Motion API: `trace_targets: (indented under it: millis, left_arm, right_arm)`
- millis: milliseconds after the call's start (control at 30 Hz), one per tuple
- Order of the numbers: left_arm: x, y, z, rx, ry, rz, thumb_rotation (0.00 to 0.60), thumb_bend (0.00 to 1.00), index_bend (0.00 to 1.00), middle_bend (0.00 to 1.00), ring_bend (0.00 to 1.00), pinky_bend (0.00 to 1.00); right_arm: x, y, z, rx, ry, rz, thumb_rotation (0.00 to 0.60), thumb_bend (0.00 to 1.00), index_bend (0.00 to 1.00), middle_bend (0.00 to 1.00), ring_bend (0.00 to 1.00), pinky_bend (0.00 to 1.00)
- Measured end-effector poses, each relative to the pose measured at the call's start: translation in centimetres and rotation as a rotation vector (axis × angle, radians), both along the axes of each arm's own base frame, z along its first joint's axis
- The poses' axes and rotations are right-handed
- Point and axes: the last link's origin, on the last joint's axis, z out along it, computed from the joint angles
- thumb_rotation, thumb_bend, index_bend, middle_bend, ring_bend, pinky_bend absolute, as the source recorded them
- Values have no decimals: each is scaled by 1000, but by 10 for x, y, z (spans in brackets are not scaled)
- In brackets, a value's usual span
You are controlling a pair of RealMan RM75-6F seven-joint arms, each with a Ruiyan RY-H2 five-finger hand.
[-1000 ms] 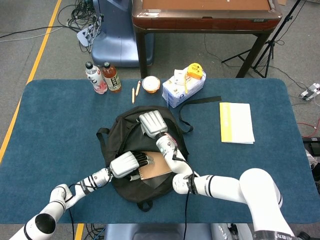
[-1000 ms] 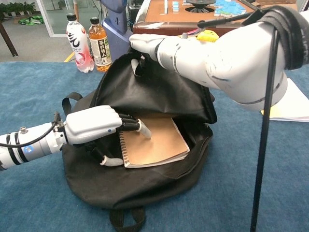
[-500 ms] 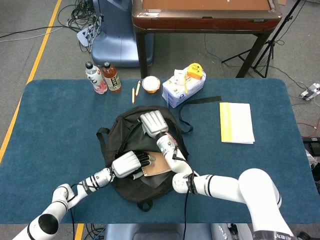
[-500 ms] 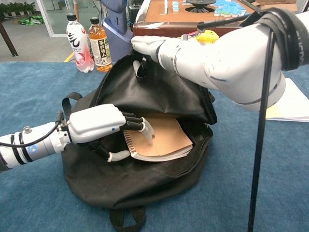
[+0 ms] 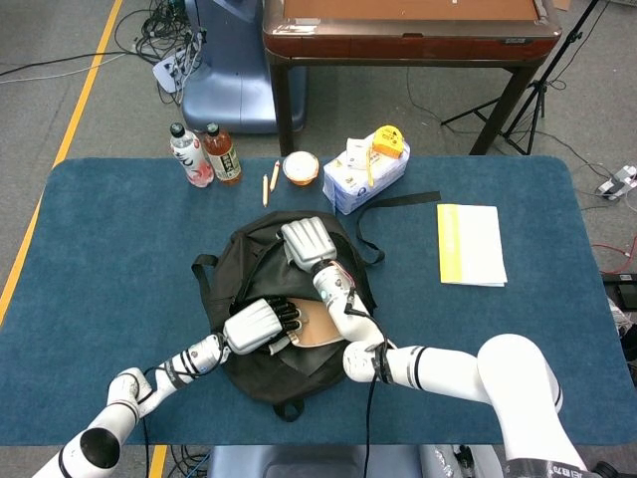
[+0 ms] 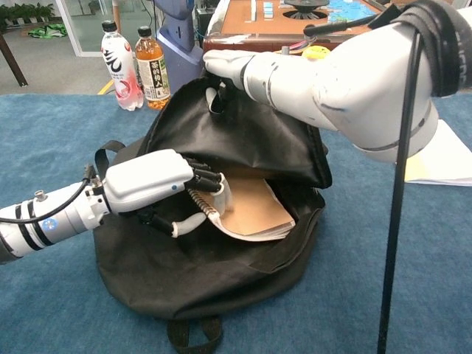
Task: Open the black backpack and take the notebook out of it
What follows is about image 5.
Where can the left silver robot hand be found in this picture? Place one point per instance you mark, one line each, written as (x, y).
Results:
(251, 326)

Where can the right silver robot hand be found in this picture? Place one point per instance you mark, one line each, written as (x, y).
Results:
(308, 241)

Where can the black fabric backpack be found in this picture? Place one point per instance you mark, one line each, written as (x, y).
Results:
(259, 269)

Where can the brown spiral notebook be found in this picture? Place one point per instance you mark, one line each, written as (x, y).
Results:
(318, 323)

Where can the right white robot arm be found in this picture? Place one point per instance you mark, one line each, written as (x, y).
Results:
(448, 371)

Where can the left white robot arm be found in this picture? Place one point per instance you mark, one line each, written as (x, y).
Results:
(189, 358)

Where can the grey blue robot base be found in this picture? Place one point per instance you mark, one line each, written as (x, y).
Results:
(298, 463)

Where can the long wooden pencil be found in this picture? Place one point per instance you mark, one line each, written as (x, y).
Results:
(265, 191)

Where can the white blue tissue pack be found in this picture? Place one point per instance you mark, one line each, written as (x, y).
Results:
(348, 184)

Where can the short wooden pencil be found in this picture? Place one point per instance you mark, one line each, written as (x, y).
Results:
(274, 176)

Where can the orange cup white lid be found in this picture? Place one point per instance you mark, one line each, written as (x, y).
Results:
(300, 167)

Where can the brown tea bottle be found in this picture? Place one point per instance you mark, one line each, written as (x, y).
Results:
(224, 157)

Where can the yellow tape measure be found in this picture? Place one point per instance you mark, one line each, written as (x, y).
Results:
(388, 139)

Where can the white pink drink bottle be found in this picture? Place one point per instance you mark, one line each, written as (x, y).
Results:
(191, 159)

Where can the blue felt table mat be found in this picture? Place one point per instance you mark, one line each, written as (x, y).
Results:
(124, 224)

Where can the white yellow booklet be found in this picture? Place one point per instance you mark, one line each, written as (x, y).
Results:
(473, 244)

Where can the blue grey machine base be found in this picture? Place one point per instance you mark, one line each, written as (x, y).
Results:
(234, 74)

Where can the brown wooden mahjong table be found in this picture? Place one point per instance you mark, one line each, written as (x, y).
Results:
(408, 45)

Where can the white power strip with plugs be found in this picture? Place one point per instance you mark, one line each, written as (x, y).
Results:
(166, 72)

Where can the black tripod stand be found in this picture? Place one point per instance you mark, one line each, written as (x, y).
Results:
(535, 94)

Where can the white grey power strip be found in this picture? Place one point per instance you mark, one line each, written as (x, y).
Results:
(617, 181)

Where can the black floor box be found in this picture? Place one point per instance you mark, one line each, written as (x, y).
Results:
(622, 289)

